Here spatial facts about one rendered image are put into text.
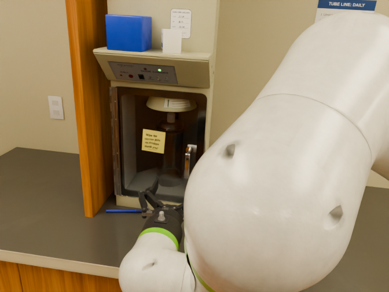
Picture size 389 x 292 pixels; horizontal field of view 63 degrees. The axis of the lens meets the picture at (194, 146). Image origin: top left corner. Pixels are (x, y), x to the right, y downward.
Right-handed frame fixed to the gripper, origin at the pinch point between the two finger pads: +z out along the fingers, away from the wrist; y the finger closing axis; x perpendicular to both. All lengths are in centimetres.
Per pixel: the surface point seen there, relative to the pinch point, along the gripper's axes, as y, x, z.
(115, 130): 24.4, -10.3, 14.8
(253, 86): -22, -20, 58
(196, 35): -1.1, -41.7, 15.5
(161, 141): 8.8, -8.2, 14.6
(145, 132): 14.1, -10.5, 14.7
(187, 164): -0.9, -3.2, 9.5
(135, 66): 14.7, -32.7, 7.5
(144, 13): 14, -47, 16
